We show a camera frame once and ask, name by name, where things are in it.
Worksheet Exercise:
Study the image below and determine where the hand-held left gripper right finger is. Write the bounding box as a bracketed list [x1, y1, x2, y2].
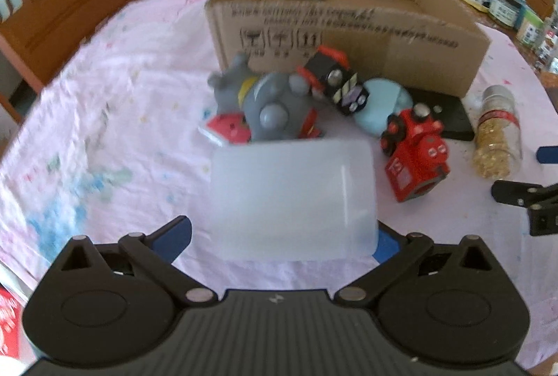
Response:
[333, 221, 498, 307]

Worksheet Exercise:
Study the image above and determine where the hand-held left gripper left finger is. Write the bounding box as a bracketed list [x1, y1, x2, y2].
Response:
[61, 216, 219, 307]

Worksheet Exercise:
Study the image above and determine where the clear jar of gold flakes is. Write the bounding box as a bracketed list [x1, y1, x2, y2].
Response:
[473, 85, 523, 180]

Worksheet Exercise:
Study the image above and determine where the red toy train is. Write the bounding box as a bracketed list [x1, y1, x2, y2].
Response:
[380, 103, 451, 202]

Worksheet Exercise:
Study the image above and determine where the black case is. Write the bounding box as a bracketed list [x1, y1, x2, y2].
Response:
[403, 87, 475, 142]

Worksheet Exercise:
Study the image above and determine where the white translucent plastic box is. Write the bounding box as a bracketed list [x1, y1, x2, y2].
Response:
[209, 138, 379, 261]

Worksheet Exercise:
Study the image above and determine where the pink card box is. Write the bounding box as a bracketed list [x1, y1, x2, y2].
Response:
[201, 112, 252, 146]

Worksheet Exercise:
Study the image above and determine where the light blue dome toy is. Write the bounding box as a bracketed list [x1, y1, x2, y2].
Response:
[352, 78, 415, 137]

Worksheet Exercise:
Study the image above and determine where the cardboard box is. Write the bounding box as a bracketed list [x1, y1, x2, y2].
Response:
[205, 0, 492, 98]

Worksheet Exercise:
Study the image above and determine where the grey elephant toy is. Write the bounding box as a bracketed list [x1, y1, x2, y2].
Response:
[208, 53, 321, 143]

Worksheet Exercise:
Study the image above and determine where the black toy train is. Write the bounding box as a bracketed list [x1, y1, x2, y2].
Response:
[299, 45, 370, 116]

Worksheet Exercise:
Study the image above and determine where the green-lidded container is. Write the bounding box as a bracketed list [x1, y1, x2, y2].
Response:
[514, 5, 545, 45]

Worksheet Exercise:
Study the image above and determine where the pink floral tablecloth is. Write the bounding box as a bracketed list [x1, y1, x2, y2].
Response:
[0, 0, 558, 372]

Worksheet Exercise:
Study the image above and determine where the dark-lidded glass jar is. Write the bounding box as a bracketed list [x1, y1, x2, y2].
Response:
[488, 0, 526, 28]

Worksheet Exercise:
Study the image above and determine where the red packet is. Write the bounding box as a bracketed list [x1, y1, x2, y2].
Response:
[0, 286, 22, 359]

